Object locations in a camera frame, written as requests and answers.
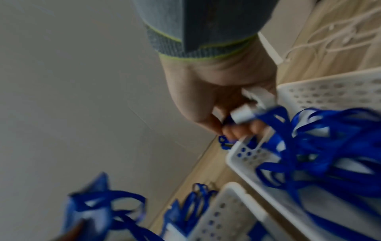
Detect person's right hand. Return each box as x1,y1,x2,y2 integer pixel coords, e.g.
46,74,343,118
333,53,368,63
160,37,278,141

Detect blue lanyard with white buckle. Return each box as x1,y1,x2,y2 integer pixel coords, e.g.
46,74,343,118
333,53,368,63
221,87,294,142

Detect person's right forearm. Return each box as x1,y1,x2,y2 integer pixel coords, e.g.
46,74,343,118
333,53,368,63
132,0,279,63

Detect large white perforated plastic basket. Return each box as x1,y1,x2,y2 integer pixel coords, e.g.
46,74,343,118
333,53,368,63
225,135,381,241

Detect blue lanyard clip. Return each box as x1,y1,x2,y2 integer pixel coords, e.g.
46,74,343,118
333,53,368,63
218,135,236,150

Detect blue lanyard bundle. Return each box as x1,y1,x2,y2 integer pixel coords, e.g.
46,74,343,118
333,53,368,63
160,183,220,239

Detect pile of blue lanyards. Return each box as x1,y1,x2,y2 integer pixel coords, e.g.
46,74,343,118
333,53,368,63
255,107,381,241

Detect tangled white cables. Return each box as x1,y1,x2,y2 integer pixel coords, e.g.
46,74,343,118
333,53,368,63
281,9,381,62

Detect blue badge pouch with lanyard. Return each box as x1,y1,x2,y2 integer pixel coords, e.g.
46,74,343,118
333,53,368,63
60,172,165,241

